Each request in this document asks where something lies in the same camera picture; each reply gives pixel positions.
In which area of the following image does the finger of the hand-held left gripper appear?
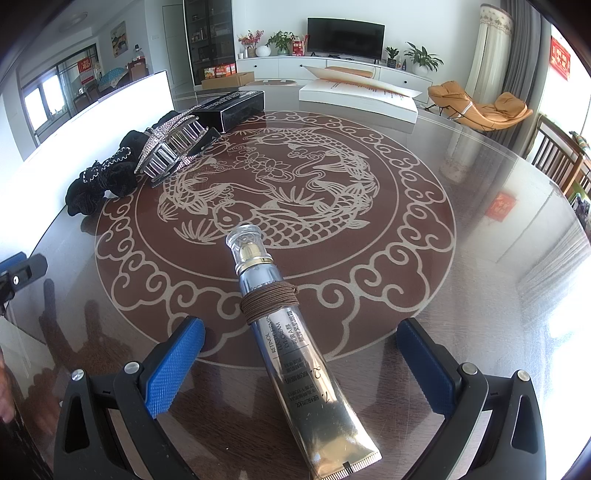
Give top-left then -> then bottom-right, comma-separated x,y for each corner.
0,251 -> 48,315

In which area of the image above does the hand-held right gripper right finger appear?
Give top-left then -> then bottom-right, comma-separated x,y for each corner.
397,318 -> 548,480

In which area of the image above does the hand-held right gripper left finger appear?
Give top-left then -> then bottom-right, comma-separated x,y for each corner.
53,316 -> 206,480

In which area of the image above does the silver cream tube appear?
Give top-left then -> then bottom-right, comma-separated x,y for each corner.
225,223 -> 383,477

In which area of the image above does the black velvet scrunchie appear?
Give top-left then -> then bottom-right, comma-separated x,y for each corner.
66,158 -> 140,219
121,129 -> 160,161

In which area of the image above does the rhinestone hair claw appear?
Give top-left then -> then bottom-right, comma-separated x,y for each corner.
134,110 -> 222,189

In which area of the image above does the blue patterned tablecloth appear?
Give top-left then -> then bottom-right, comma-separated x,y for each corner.
96,67 -> 131,89

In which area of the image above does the wooden dining chair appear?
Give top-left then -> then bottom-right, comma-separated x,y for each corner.
531,114 -> 591,195

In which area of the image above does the orange lounge chair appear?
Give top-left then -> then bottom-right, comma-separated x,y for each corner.
427,80 -> 534,136

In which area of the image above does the black rectangular box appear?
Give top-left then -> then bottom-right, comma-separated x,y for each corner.
191,90 -> 267,134

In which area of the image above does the white flat cardboard box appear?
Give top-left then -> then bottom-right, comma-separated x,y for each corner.
299,66 -> 424,123

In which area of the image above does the brown cardboard box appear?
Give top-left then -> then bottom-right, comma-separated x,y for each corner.
201,71 -> 256,91

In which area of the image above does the dark glass display cabinet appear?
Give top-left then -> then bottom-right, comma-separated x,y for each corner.
184,0 -> 238,86

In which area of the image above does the large leafy potted plant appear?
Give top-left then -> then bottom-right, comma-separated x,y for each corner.
404,41 -> 444,77

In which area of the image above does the grey curtain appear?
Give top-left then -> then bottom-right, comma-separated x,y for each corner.
501,0 -> 556,154

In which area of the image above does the white television cabinet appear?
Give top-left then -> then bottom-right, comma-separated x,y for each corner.
235,54 -> 435,94

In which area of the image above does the red flower bouquet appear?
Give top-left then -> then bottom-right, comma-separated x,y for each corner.
236,30 -> 265,59

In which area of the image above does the covered standing air conditioner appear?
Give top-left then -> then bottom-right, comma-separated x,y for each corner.
464,4 -> 513,103

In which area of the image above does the black television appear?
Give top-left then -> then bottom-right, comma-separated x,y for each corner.
307,17 -> 386,61

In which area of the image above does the green potted plant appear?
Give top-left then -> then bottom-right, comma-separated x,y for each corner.
267,30 -> 297,56

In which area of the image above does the brown hair tie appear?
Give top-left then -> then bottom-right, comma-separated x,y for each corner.
240,282 -> 300,326

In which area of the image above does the framed wall picture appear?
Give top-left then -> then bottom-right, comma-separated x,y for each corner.
111,21 -> 128,59

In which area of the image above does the red wall decoration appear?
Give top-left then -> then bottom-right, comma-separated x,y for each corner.
550,37 -> 573,82

